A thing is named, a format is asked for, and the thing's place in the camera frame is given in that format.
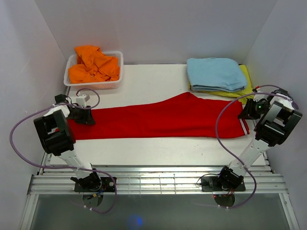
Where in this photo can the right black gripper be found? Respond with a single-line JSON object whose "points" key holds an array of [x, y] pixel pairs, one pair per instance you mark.
{"points": [[247, 112]]}

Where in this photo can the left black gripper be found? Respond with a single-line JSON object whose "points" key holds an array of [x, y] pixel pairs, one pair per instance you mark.
{"points": [[86, 120]]}

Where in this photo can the red trousers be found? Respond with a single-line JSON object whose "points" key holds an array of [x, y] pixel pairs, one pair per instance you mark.
{"points": [[184, 115]]}

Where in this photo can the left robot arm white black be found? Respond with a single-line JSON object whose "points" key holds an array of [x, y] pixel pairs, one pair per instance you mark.
{"points": [[57, 138]]}

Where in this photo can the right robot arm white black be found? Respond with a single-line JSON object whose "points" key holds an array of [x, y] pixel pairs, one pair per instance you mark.
{"points": [[277, 115]]}

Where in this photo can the yellow folded trousers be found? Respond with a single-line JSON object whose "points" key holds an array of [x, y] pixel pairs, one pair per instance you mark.
{"points": [[237, 94]]}

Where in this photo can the light blue folded trousers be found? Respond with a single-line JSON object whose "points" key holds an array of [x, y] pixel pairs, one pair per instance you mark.
{"points": [[215, 74]]}

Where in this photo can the orange trousers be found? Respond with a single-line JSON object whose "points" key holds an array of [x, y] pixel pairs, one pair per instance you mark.
{"points": [[93, 66]]}

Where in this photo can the white plastic basket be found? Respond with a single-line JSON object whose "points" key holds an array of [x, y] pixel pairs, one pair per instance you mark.
{"points": [[95, 85]]}

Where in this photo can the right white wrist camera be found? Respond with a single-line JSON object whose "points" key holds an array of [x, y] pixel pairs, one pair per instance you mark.
{"points": [[258, 97]]}

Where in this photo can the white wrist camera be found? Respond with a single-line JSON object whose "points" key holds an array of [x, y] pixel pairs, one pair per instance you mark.
{"points": [[258, 97], [82, 100]]}

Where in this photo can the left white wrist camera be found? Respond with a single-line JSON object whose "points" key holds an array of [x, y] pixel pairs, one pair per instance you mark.
{"points": [[82, 100]]}

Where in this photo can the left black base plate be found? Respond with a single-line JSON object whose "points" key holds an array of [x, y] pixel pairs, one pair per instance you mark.
{"points": [[107, 186]]}

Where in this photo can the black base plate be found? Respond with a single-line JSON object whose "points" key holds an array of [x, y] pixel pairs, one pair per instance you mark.
{"points": [[107, 186], [214, 184]]}

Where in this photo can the aluminium rail frame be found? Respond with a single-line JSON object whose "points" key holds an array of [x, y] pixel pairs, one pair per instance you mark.
{"points": [[161, 166]]}

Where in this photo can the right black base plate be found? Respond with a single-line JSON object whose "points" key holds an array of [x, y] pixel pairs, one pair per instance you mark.
{"points": [[214, 184]]}

